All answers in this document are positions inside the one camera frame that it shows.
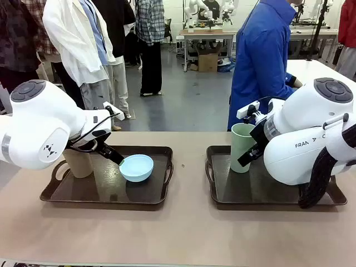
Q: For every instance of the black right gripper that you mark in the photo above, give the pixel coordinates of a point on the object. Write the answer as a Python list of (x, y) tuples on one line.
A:
[(260, 137)]

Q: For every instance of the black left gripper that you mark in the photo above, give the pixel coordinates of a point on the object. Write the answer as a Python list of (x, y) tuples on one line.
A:
[(101, 145)]

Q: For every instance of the tall light green cup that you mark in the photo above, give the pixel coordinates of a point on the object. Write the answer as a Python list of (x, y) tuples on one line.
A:
[(236, 155)]

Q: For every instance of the light blue bowl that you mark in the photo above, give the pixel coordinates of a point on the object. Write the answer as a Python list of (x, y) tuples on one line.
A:
[(137, 171)]

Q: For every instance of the tall beige cup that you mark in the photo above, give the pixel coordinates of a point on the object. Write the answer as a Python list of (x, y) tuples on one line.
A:
[(79, 167)]

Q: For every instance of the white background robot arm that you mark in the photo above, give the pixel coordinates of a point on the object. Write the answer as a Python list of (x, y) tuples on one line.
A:
[(229, 5), (192, 5)]

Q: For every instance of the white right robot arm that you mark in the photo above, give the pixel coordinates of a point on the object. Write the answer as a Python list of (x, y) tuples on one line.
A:
[(306, 111)]

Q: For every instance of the person's left forearm blue sleeve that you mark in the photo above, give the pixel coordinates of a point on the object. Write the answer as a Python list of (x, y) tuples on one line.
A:
[(289, 79)]

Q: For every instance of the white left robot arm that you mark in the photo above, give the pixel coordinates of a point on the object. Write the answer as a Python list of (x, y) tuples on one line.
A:
[(41, 125)]

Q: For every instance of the dark brown plastic tray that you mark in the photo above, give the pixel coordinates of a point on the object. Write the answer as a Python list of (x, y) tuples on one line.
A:
[(105, 192), (250, 192)]

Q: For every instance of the person's left hand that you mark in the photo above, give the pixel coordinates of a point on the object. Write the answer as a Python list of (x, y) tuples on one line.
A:
[(298, 83)]

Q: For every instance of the bystander in red checked shirt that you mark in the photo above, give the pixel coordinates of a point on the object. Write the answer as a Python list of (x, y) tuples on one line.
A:
[(69, 83)]

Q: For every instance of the blue bag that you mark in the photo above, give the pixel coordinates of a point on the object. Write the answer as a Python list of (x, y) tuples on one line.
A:
[(226, 68)]

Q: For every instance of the person in blue jacket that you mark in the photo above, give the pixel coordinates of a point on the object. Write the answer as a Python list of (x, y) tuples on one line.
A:
[(256, 55)]

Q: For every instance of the brown cardboard box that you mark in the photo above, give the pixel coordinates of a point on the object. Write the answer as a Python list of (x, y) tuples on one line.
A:
[(208, 62)]

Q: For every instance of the bystander in white coat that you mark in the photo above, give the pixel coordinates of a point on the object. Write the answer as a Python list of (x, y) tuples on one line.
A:
[(72, 41)]

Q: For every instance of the black tripod stand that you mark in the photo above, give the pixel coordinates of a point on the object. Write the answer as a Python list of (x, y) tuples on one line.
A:
[(312, 53)]

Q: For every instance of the bystander in black top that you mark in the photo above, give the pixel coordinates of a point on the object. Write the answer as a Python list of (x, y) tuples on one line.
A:
[(119, 27)]

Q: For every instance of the background robot workbench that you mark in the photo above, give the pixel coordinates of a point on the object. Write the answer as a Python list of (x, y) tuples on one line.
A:
[(205, 34)]

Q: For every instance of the black office chair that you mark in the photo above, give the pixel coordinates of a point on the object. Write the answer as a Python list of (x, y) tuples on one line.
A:
[(167, 30)]

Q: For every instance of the bystander in plaid shirt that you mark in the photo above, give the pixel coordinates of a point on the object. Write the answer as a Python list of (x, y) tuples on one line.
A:
[(150, 22)]

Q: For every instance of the long background workbench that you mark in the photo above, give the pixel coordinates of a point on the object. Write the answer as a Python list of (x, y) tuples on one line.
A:
[(306, 32)]

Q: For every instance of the bystander in dark patterned clothes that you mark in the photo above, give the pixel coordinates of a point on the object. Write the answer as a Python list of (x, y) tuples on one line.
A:
[(16, 41)]

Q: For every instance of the seated person in black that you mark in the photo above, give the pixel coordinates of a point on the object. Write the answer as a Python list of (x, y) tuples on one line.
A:
[(211, 7)]

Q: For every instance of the bystander in red jacket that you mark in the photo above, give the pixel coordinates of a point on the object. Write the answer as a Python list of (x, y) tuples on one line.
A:
[(349, 22)]

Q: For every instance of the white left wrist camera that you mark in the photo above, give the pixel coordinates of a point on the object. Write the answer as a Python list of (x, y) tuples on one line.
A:
[(114, 111)]

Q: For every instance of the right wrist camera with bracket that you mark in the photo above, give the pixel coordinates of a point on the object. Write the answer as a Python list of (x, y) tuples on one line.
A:
[(247, 109)]

